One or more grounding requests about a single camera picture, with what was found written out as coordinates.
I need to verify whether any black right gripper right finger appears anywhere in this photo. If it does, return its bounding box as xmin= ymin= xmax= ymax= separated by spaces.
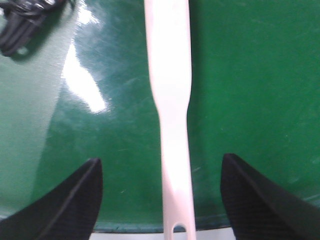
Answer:
xmin=221 ymin=153 xmax=320 ymax=240

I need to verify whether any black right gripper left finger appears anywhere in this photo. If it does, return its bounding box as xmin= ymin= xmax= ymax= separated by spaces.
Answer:
xmin=0 ymin=158 xmax=103 ymax=240

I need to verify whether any black cable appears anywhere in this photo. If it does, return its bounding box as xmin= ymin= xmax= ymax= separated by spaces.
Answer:
xmin=0 ymin=0 xmax=76 ymax=57

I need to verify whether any pink hand brush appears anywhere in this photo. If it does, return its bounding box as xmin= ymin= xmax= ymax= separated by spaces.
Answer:
xmin=144 ymin=0 xmax=196 ymax=240

